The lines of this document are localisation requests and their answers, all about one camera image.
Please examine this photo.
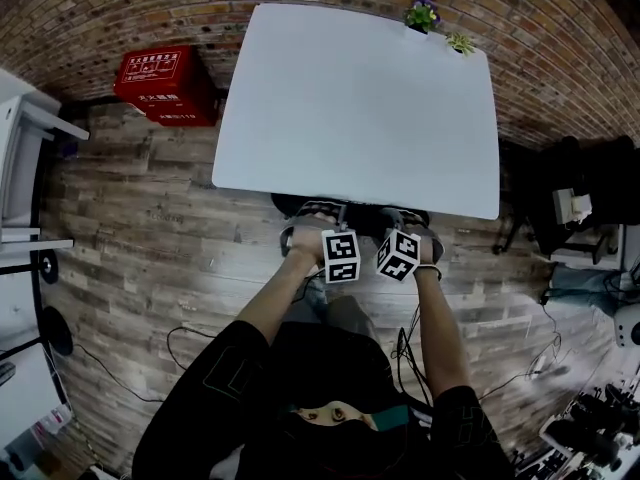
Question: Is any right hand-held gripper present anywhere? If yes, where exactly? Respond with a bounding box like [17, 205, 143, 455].
[375, 207, 432, 283]

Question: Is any white side table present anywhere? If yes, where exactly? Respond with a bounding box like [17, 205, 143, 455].
[0, 342, 76, 472]

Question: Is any white box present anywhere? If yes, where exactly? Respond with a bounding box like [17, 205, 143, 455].
[551, 187, 594, 225]

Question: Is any black equipment pile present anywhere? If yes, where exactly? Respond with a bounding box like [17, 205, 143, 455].
[514, 381, 640, 480]

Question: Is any purple flower potted plant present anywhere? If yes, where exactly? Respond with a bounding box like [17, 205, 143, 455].
[403, 0, 442, 36]

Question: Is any black floor cable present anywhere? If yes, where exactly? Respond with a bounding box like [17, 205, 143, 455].
[73, 325, 221, 404]

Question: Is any large black round base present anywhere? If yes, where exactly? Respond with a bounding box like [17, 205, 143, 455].
[39, 305, 75, 357]

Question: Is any green striped potted plant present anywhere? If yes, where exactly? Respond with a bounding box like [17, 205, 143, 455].
[444, 31, 477, 58]

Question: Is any red box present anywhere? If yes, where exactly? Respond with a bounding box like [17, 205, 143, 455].
[113, 45, 222, 128]

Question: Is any white round device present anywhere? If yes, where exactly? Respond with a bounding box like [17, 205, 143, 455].
[613, 302, 640, 350]

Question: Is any black cable bundle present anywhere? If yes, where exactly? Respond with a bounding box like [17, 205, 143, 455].
[391, 302, 434, 409]

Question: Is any black wristband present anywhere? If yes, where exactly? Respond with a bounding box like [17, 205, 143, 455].
[413, 262, 444, 282]

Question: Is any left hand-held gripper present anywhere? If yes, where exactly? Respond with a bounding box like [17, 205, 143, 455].
[298, 200, 362, 285]

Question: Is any person's black shirt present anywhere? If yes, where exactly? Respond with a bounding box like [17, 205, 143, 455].
[132, 317, 516, 480]

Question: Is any person's grey trouser leg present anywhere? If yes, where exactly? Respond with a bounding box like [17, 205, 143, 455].
[299, 277, 382, 340]

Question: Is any white desk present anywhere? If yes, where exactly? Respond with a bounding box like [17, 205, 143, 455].
[211, 2, 501, 221]

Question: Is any person's left forearm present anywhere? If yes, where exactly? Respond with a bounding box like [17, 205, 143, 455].
[234, 240, 327, 349]

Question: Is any white cabinet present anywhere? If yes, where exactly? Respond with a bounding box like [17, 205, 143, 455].
[0, 67, 91, 269]

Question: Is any small black round disc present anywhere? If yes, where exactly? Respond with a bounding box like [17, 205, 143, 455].
[39, 249, 61, 285]

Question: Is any black stand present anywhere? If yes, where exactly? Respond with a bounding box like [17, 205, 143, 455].
[492, 134, 640, 269]

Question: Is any person's right forearm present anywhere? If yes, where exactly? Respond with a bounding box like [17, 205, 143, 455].
[412, 262, 472, 400]

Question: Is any blue grey cloth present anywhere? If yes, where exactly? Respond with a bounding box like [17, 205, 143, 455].
[548, 262, 629, 315]

